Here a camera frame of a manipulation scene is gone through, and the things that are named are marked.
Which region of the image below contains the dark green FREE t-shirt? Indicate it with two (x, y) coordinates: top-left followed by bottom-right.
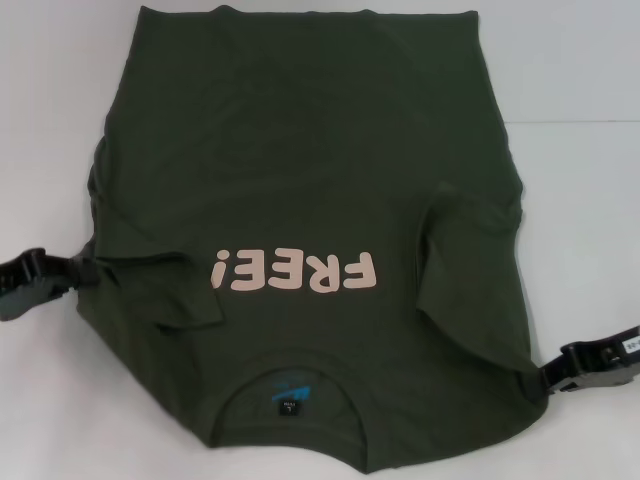
(74, 5), (551, 446)

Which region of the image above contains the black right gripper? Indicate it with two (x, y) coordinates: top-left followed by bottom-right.
(543, 324), (640, 401)

